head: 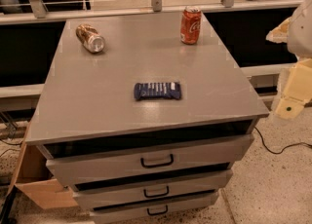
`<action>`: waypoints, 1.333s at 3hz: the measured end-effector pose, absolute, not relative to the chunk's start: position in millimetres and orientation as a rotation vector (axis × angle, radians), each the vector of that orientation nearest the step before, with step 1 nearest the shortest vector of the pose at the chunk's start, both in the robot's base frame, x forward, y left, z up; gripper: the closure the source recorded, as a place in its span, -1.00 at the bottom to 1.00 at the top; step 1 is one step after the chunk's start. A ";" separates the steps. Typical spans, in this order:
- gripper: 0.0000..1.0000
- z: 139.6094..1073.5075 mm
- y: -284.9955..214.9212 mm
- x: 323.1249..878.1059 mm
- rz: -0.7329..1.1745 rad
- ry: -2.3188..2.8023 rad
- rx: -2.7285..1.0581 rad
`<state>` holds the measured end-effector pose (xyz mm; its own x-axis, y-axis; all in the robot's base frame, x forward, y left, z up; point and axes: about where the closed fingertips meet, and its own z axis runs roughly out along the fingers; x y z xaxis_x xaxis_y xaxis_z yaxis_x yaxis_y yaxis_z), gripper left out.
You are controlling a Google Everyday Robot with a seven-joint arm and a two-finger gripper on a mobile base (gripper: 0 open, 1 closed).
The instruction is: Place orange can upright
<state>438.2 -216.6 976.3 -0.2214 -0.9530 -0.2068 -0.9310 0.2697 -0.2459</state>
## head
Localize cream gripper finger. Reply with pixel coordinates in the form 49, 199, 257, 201
275, 58, 312, 120
266, 19, 290, 44

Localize orange brown soda can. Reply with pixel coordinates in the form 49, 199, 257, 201
76, 24, 105, 54

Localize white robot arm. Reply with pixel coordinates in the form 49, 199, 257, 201
266, 0, 312, 120

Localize red cola can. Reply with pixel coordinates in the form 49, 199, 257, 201
180, 6, 202, 45

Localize blue snack bar wrapper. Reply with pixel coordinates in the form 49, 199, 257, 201
134, 82, 181, 100

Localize grey drawer cabinet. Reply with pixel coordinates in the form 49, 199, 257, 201
24, 11, 271, 224

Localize bottom grey drawer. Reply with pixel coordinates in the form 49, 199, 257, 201
90, 190, 218, 224

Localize grey drawer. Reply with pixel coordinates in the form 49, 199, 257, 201
90, 190, 218, 224
46, 134, 254, 186
73, 169, 233, 209

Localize middle grey drawer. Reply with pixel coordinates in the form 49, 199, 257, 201
73, 169, 233, 209

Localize top grey drawer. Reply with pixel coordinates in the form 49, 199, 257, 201
46, 134, 254, 186

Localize cardboard box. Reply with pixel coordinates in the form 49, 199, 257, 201
8, 134, 77, 209

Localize black floor cable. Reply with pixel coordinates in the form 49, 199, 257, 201
253, 126, 312, 155

